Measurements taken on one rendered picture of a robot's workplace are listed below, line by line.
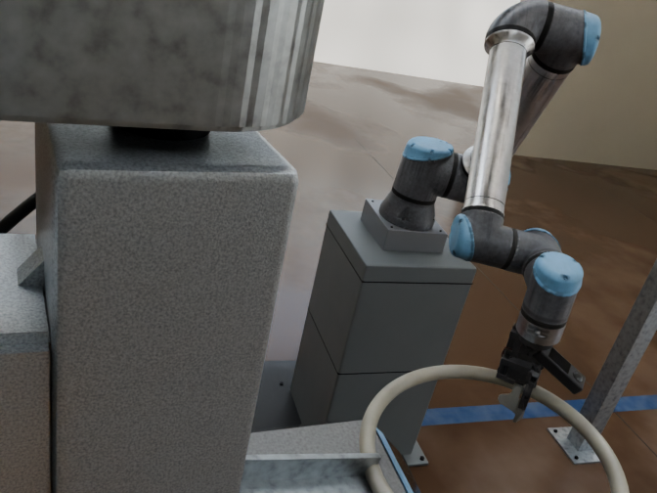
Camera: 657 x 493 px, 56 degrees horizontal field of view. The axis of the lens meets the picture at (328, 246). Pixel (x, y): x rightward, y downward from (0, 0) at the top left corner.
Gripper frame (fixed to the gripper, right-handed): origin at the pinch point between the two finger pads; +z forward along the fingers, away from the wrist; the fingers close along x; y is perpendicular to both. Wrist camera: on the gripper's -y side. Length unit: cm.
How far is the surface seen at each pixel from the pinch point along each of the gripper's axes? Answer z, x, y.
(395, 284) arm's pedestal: 11, -48, 47
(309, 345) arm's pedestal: 56, -57, 79
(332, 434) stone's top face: 3.5, 25.7, 33.2
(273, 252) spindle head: -64, 70, 25
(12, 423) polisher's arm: -50, 88, 40
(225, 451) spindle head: -40, 73, 27
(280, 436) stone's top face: 2, 33, 42
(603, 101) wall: 69, -627, 21
